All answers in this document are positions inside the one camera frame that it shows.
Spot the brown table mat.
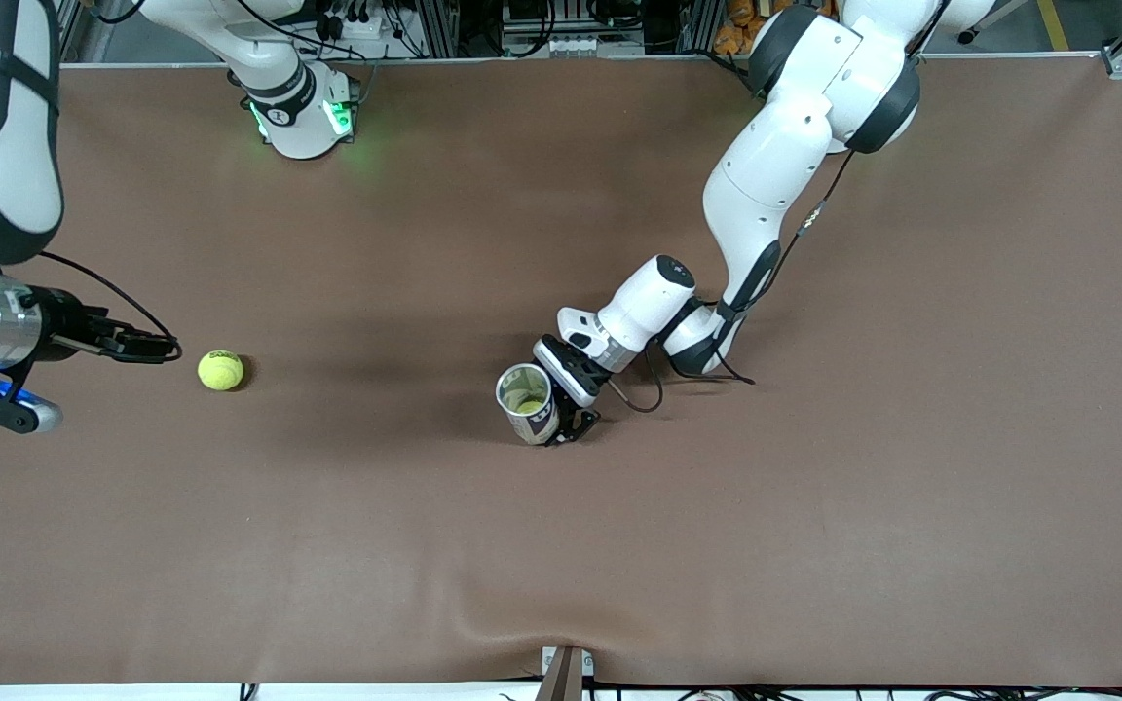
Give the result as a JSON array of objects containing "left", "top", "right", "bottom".
[{"left": 0, "top": 54, "right": 1122, "bottom": 687}]

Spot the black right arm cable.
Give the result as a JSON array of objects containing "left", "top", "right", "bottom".
[{"left": 35, "top": 251, "right": 182, "bottom": 363}]

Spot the clear tennis ball can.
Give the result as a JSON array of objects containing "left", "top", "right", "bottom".
[{"left": 495, "top": 362, "right": 562, "bottom": 447}]

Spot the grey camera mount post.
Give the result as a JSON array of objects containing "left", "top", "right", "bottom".
[{"left": 541, "top": 646, "right": 594, "bottom": 701}]

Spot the white power strip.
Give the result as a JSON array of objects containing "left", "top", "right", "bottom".
[{"left": 319, "top": 8, "right": 389, "bottom": 42}]

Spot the orange packaged snacks pile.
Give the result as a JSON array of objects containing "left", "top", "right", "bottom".
[{"left": 714, "top": 0, "right": 767, "bottom": 56}]

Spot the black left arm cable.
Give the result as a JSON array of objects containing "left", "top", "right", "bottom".
[{"left": 606, "top": 0, "right": 952, "bottom": 416}]

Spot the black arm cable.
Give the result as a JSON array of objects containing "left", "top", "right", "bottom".
[
  {"left": 35, "top": 251, "right": 182, "bottom": 363},
  {"left": 606, "top": 0, "right": 952, "bottom": 416}
]

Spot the aluminium frame upright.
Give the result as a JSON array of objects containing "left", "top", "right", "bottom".
[
  {"left": 413, "top": 0, "right": 462, "bottom": 59},
  {"left": 683, "top": 0, "right": 721, "bottom": 55}
]

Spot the grey chair leg with caster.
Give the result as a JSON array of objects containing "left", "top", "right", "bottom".
[{"left": 955, "top": 0, "right": 1031, "bottom": 46}]

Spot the white terminal block row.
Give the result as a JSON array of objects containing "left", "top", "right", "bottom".
[{"left": 501, "top": 34, "right": 647, "bottom": 59}]

